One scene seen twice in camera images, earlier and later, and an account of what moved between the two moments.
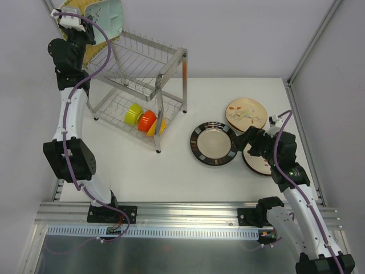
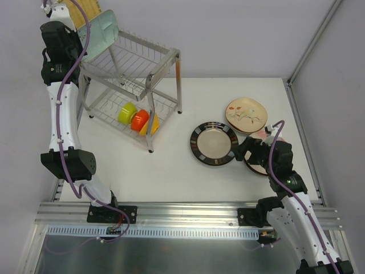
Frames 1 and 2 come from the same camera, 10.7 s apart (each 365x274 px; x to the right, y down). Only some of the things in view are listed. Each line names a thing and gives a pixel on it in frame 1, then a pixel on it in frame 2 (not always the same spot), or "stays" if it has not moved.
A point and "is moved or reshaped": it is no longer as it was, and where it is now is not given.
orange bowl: x=146 y=120 → x=139 y=119
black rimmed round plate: x=213 y=143 stays
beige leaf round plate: x=256 y=162 stays
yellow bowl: x=163 y=126 → x=154 y=126
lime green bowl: x=133 y=113 → x=126 y=113
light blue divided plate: x=108 y=14 is moved or reshaped
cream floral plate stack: x=242 y=113 stays
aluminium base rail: x=161 y=214 stays
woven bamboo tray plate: x=93 y=51 → x=91 y=7
